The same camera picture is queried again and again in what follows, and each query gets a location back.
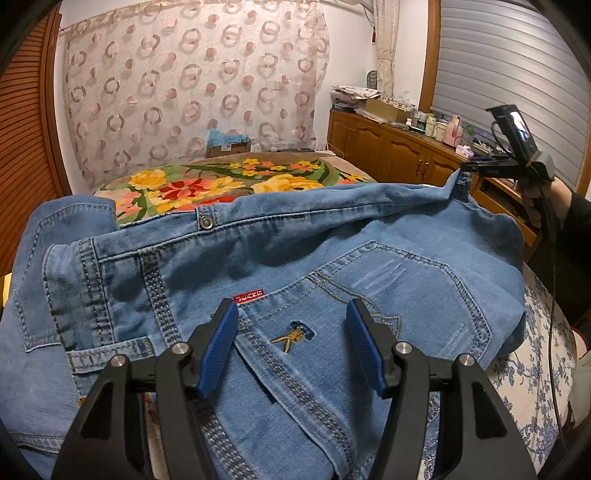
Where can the white tissue pack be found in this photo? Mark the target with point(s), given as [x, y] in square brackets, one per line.
[464, 152]

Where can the wooden louvred wardrobe door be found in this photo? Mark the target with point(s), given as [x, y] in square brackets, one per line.
[27, 138]

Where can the open cardboard box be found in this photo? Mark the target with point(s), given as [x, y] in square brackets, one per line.
[385, 110]

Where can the grey window blind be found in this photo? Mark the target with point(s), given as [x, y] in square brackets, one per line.
[508, 55]

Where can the blue crumpled cloth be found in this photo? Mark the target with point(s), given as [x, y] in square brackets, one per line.
[226, 137]

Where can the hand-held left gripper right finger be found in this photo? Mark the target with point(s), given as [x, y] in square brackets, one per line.
[364, 346]

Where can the stack of papers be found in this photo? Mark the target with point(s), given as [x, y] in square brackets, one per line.
[353, 96]

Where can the pink bottle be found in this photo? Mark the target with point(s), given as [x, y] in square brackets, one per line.
[455, 130]

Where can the floral blanket with yellow flowers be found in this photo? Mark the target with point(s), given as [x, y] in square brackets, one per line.
[184, 187]

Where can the wooden window frame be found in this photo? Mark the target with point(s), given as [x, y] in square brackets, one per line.
[429, 55]

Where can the group of white bottles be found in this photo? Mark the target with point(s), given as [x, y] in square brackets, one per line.
[431, 124]

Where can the wooden cabinet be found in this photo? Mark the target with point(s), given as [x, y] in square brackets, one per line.
[397, 152]

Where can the person's right forearm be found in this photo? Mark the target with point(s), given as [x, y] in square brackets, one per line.
[581, 217]

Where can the beige lace curtain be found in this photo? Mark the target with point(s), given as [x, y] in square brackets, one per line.
[385, 46]

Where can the person's right hand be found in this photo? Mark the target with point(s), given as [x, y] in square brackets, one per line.
[533, 205]

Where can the small cardboard box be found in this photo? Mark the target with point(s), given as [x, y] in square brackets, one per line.
[228, 150]

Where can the white quilt with blue flowers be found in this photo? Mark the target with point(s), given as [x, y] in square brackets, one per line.
[531, 369]

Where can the blue denim pants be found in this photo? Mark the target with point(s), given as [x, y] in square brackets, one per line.
[277, 240]

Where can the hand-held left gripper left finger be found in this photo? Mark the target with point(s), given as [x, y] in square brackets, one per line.
[220, 341]

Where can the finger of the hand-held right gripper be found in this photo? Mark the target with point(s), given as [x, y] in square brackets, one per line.
[482, 166]

